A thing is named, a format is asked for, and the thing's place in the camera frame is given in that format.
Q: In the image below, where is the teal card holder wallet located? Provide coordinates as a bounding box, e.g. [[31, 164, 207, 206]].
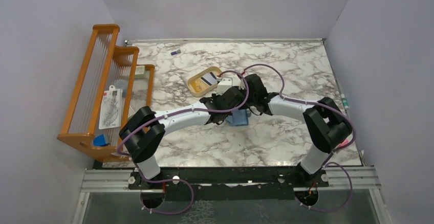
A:
[[225, 109, 251, 127]]

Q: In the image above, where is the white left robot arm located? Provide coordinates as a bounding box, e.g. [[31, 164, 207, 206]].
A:
[[119, 86, 250, 189]]

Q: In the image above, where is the grey white card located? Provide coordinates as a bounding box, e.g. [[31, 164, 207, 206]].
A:
[[200, 72, 218, 86]]

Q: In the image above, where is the yellow oval tray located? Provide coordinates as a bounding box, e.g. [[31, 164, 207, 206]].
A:
[[186, 66, 222, 97]]

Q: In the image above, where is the small purple marker cap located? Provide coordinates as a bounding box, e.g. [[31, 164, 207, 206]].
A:
[[170, 50, 181, 56]]

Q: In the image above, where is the green white box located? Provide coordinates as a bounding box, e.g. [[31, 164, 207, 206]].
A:
[[134, 65, 147, 79]]

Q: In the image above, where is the white packaged item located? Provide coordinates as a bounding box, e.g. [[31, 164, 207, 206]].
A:
[[98, 85, 122, 130]]

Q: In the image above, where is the green white marker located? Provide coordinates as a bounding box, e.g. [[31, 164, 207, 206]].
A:
[[340, 94, 349, 109]]

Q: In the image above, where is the orange wooden rack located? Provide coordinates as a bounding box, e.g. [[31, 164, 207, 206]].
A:
[[57, 24, 155, 163]]

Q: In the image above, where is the pink bottle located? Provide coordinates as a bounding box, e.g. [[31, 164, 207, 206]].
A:
[[338, 139, 349, 148]]

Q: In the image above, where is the blue object in rack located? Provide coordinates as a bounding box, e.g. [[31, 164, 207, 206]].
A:
[[92, 134, 110, 147]]

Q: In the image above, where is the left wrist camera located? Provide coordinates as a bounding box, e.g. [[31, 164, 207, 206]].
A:
[[215, 78, 233, 95]]

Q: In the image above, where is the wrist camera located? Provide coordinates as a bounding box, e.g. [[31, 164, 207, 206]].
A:
[[238, 79, 248, 91], [215, 78, 233, 95]]

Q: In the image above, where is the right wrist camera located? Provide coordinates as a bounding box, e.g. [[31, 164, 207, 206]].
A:
[[238, 79, 248, 91]]

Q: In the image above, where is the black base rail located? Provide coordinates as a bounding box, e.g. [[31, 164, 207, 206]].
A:
[[128, 166, 329, 201]]

